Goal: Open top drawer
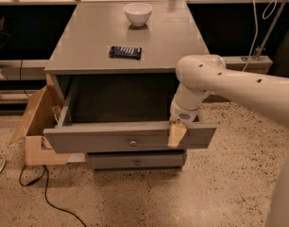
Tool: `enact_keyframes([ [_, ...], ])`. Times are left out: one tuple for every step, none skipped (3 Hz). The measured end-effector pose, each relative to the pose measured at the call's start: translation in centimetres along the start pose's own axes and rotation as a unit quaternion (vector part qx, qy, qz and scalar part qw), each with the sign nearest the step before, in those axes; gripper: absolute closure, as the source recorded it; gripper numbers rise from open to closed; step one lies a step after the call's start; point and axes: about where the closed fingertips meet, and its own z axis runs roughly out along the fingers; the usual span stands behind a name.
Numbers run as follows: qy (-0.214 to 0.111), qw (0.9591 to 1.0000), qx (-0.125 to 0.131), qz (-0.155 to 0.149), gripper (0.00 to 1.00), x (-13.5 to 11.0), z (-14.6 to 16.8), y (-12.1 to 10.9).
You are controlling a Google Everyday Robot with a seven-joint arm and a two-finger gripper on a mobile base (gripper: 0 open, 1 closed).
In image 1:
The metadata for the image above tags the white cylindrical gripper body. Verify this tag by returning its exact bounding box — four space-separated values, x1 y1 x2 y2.
170 83 211 123

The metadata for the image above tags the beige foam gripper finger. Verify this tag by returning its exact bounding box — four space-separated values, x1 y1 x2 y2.
168 122 187 148

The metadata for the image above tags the grey top drawer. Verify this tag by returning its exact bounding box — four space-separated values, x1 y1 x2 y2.
42 76 218 154

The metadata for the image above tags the grey drawer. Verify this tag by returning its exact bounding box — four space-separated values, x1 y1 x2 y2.
42 76 218 154
85 150 187 170

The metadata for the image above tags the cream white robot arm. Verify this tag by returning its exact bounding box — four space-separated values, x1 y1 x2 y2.
168 55 289 227

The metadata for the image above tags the grey drawer cabinet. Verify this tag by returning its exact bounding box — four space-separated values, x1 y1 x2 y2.
44 0 216 172

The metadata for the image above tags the grey bottom drawer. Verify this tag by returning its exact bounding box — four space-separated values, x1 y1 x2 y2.
85 150 187 170

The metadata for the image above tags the open cardboard box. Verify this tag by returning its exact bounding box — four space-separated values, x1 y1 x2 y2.
10 74 79 166

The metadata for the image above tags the white ceramic bowl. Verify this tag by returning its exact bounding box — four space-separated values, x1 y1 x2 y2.
124 3 152 26

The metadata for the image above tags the green printed snack bag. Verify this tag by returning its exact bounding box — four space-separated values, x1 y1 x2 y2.
52 105 61 122

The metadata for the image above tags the white hanging cable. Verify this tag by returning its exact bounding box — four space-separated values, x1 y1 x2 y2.
241 0 279 73

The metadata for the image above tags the black floor cable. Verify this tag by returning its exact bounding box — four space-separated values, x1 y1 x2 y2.
19 165 88 227

